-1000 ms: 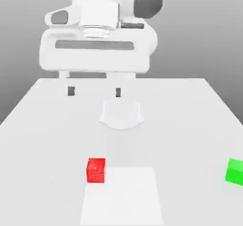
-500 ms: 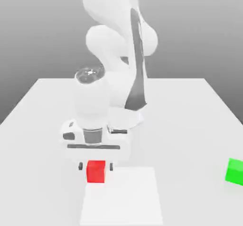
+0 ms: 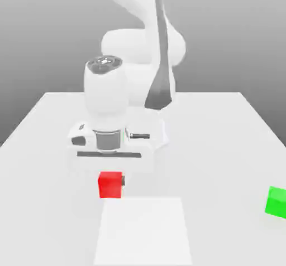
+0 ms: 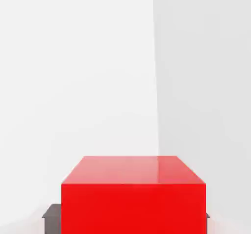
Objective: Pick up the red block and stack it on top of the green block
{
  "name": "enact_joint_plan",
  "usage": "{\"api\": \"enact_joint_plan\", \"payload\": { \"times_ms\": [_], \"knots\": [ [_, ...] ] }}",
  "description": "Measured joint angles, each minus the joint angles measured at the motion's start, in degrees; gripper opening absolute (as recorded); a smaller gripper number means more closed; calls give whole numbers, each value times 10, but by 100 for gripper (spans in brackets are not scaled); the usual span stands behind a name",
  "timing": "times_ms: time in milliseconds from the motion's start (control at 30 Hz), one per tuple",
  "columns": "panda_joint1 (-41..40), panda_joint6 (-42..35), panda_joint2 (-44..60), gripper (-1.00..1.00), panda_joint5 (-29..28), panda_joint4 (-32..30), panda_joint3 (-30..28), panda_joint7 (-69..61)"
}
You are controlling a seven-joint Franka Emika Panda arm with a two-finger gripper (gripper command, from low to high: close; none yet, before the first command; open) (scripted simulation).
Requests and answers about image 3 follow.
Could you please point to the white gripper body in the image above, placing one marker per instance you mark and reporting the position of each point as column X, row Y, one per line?
column 111, row 161

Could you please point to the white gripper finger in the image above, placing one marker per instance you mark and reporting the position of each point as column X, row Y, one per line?
column 123, row 180

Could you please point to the small red cube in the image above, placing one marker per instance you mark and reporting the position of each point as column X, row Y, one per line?
column 110, row 184

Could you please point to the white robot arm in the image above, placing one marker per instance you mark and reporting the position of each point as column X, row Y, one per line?
column 105, row 92

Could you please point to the small green cube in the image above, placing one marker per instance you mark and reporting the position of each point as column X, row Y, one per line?
column 276, row 202

